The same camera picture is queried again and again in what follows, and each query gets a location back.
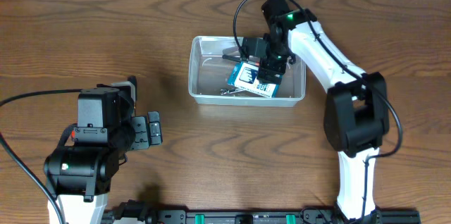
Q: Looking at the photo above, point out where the small claw hammer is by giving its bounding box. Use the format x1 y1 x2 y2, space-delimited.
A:
222 54 260 66

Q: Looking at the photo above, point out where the white and teal box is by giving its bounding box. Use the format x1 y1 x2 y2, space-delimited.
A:
228 62 279 98

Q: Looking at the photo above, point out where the silver combination wrench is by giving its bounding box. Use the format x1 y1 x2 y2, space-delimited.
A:
220 88 244 96

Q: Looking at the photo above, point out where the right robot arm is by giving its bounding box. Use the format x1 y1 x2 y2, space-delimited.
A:
238 0 389 223

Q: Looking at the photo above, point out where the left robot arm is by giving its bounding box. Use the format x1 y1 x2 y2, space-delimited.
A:
44 76 163 223

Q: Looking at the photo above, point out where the clear plastic container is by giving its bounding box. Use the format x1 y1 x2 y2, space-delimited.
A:
188 36 306 107

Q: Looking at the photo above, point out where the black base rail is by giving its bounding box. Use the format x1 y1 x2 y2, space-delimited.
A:
100 200 421 224

